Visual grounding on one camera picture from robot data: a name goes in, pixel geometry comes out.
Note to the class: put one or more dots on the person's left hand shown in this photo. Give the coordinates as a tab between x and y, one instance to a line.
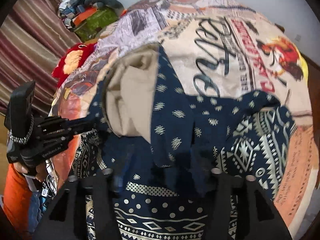
39	172

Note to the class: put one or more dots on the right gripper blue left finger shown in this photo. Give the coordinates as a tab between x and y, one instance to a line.
100	216

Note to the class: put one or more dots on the orange sleeve forearm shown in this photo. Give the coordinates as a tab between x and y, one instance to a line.
16	199

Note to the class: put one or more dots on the grey plush pillow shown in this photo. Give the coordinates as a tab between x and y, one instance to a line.
113	4

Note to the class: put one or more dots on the pile of toys on box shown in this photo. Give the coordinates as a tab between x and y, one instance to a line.
73	12

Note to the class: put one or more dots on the red plush toy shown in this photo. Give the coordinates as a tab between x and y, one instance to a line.
73	59

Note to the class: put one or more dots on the green storage box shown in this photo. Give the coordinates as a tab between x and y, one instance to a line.
91	26

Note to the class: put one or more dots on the navy patterned hooded garment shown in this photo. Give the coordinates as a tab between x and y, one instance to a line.
162	143

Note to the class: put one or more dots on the striped maroon curtain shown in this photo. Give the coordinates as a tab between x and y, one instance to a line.
33	40

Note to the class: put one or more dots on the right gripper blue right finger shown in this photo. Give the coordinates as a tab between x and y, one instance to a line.
220	209

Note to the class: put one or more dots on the printed newspaper pattern blanket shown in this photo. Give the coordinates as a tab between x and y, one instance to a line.
216	47

